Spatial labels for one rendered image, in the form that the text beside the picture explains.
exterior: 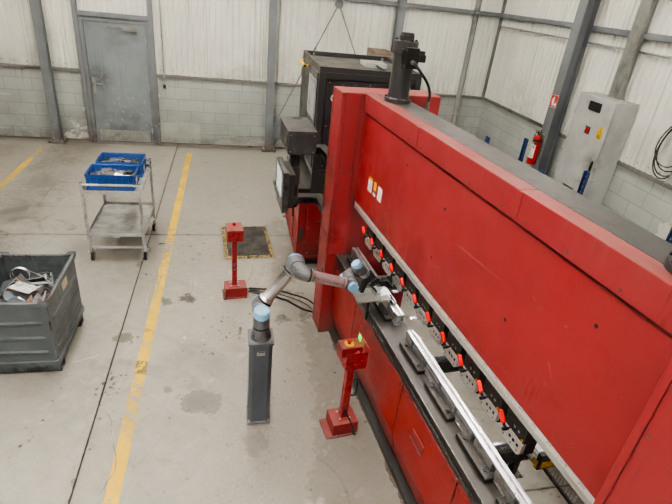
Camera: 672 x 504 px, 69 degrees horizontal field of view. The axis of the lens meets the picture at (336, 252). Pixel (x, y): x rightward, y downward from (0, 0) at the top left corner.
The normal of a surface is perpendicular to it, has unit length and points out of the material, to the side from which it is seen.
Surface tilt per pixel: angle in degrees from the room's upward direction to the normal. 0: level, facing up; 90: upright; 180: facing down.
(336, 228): 90
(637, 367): 90
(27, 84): 90
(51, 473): 0
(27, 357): 90
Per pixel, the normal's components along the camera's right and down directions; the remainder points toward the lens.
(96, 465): 0.10, -0.88
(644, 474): -0.95, 0.05
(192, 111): 0.18, 0.48
